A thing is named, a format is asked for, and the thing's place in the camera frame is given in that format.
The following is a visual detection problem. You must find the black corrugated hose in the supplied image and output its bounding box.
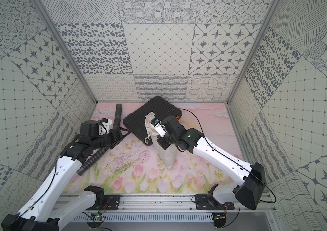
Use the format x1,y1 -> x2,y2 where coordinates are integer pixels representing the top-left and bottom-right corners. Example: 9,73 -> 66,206
76,103 -> 123,177

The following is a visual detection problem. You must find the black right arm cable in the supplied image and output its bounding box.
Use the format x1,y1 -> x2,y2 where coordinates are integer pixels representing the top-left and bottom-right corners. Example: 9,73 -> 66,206
177,108 -> 277,204

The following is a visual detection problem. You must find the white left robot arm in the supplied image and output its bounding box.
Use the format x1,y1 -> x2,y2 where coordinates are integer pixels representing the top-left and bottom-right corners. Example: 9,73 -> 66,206
1,117 -> 124,231

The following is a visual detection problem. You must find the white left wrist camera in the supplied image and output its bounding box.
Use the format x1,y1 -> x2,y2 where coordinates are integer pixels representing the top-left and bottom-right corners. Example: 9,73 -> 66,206
100,118 -> 112,132

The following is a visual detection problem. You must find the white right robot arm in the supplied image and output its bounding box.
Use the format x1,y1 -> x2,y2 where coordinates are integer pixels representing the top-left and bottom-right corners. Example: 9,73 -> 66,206
151,115 -> 265,210

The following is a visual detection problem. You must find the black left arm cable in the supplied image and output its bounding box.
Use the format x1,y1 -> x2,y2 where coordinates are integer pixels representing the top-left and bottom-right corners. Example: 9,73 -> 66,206
10,161 -> 59,223

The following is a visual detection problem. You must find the black plastic tool case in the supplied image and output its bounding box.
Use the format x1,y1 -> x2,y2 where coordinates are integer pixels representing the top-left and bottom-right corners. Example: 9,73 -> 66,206
123,96 -> 182,146

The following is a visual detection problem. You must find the beige cloth soil bag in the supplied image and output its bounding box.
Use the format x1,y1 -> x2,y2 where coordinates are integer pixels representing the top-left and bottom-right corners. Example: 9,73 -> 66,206
143,112 -> 177,170

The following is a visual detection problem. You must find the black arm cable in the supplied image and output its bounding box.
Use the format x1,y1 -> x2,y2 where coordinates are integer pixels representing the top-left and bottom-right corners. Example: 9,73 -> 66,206
10,161 -> 59,223
177,108 -> 277,204

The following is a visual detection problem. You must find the aluminium mounting rail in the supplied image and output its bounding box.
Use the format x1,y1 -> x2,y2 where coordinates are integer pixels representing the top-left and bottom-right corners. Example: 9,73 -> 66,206
73,193 -> 276,223

